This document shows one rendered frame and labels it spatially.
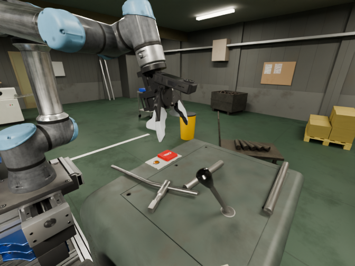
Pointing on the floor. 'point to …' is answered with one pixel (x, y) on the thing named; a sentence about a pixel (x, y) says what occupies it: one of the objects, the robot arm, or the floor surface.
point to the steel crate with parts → (229, 101)
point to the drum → (187, 133)
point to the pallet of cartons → (333, 127)
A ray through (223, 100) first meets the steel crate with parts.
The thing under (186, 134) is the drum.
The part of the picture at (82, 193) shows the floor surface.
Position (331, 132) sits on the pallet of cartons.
